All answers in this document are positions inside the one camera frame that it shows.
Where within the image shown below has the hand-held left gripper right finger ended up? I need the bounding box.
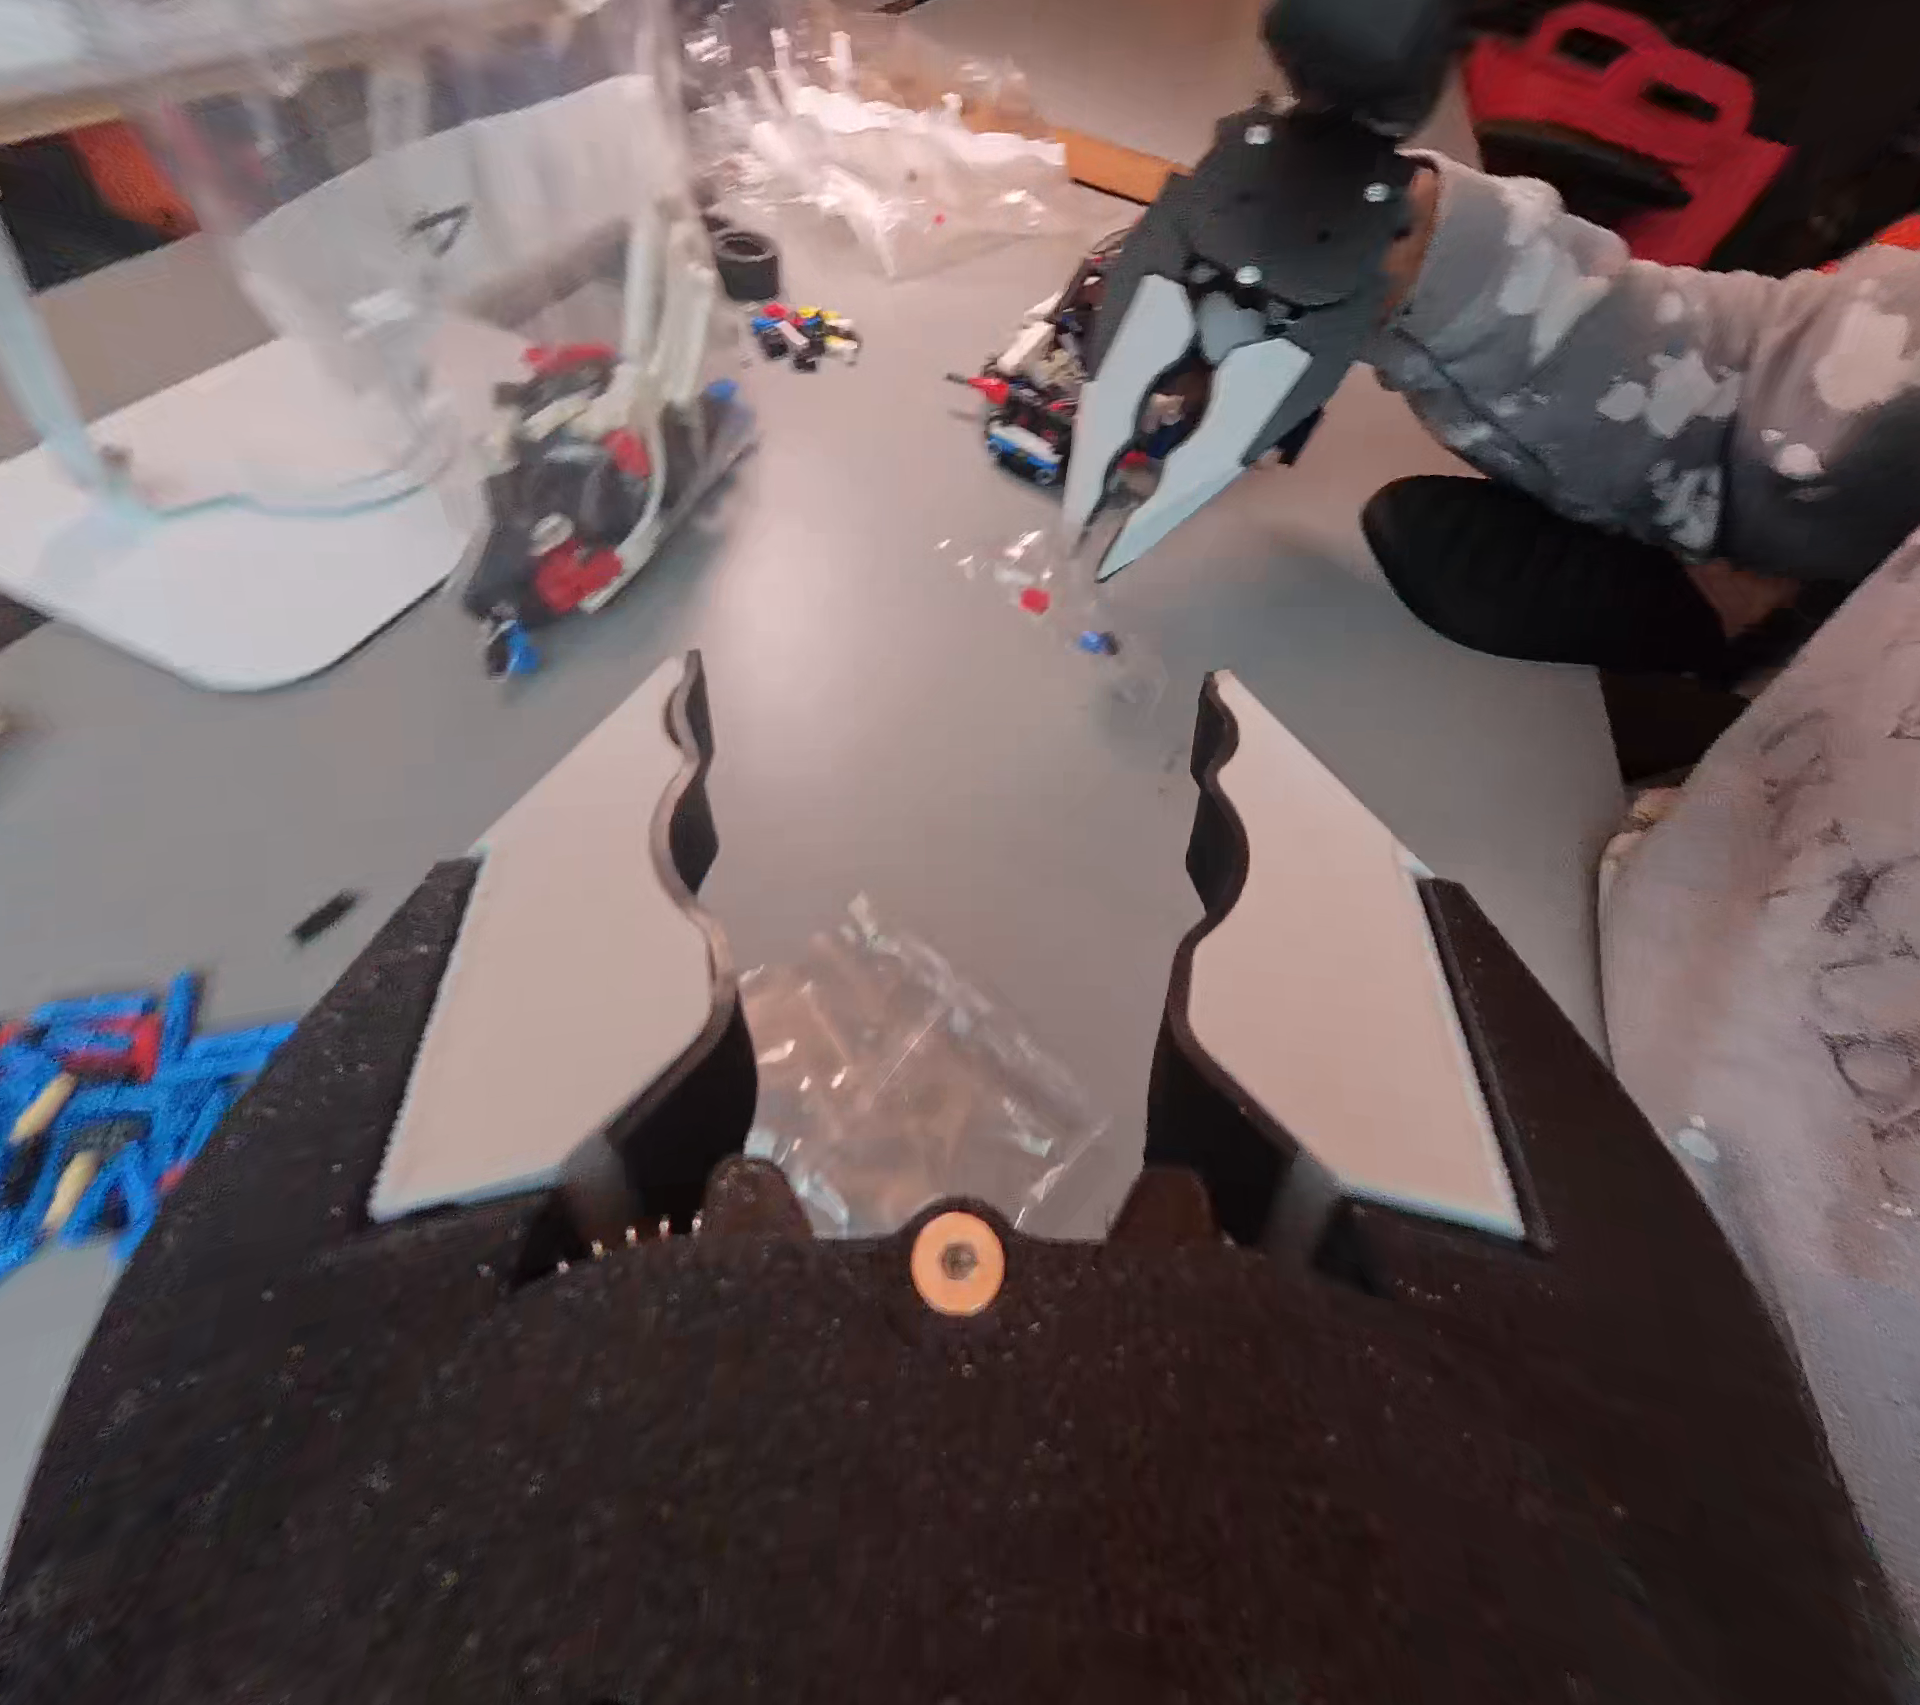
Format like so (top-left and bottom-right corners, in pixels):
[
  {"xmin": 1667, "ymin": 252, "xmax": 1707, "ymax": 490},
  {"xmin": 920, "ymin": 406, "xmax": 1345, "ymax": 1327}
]
[{"xmin": 1145, "ymin": 669, "xmax": 1532, "ymax": 1243}]

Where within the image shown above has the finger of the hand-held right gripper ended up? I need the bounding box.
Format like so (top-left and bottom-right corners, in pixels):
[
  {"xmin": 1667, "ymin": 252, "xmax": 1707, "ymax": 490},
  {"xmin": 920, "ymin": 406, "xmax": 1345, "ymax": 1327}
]
[
  {"xmin": 1058, "ymin": 272, "xmax": 1205, "ymax": 540},
  {"xmin": 1093, "ymin": 339, "xmax": 1308, "ymax": 585}
]

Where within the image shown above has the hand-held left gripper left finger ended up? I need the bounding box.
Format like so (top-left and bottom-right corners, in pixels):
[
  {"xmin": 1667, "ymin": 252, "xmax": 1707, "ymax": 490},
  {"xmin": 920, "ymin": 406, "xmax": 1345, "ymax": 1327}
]
[{"xmin": 366, "ymin": 650, "xmax": 761, "ymax": 1226}]

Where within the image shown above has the small clear plastic bag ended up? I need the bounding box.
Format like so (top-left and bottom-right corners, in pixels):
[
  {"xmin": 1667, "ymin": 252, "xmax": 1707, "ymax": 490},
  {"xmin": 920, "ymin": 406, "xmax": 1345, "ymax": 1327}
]
[{"xmin": 931, "ymin": 516, "xmax": 1176, "ymax": 708}]

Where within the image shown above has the large clear toy brick bag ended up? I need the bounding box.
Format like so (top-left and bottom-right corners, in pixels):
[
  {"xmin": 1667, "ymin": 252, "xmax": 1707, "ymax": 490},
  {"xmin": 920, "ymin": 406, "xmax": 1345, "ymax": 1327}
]
[{"xmin": 231, "ymin": 75, "xmax": 764, "ymax": 675}]

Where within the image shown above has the grey desk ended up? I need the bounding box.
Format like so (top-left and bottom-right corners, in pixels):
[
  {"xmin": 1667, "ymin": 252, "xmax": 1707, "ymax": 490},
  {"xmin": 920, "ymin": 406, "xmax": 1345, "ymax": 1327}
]
[{"xmin": 0, "ymin": 0, "xmax": 1644, "ymax": 1572}]

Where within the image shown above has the toy race car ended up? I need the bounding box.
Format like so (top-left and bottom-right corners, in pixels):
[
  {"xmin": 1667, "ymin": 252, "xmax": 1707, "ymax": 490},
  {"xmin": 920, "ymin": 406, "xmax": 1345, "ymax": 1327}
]
[{"xmin": 947, "ymin": 225, "xmax": 1201, "ymax": 492}]

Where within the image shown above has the brown cardboard strip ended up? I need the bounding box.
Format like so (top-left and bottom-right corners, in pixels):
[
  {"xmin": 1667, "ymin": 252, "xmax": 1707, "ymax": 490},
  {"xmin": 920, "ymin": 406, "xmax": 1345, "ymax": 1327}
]
[{"xmin": 960, "ymin": 91, "xmax": 1194, "ymax": 205}]

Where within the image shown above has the clear bag of white parts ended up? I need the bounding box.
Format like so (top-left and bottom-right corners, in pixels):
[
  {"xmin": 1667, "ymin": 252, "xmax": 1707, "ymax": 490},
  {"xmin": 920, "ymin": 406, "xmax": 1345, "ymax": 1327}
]
[{"xmin": 686, "ymin": 0, "xmax": 1120, "ymax": 281}]

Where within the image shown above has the cluster of small toy pieces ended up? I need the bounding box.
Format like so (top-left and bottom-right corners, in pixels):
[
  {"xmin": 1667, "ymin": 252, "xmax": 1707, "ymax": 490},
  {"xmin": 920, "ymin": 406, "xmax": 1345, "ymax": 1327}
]
[{"xmin": 746, "ymin": 298, "xmax": 867, "ymax": 374}]

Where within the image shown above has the flat empty clear bag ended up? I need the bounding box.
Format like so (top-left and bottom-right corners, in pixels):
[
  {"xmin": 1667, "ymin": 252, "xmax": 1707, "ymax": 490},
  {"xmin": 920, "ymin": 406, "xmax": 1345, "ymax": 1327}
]
[{"xmin": 733, "ymin": 892, "xmax": 1116, "ymax": 1245}]

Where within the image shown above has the red plastic case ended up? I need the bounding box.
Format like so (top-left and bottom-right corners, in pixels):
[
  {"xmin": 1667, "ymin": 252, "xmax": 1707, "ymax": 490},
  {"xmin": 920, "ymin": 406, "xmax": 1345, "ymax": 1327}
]
[{"xmin": 1461, "ymin": 0, "xmax": 1798, "ymax": 270}]

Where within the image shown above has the pile of blue toy pins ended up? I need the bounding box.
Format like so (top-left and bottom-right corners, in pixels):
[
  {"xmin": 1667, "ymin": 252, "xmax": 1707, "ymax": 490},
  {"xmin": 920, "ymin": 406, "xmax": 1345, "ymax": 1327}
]
[{"xmin": 0, "ymin": 970, "xmax": 302, "ymax": 1287}]

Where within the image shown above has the person's mottled sweatshirt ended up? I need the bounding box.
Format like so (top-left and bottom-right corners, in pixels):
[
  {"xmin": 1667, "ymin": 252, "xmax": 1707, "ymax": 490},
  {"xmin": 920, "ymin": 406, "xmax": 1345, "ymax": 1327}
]
[{"xmin": 1593, "ymin": 535, "xmax": 1920, "ymax": 1609}]

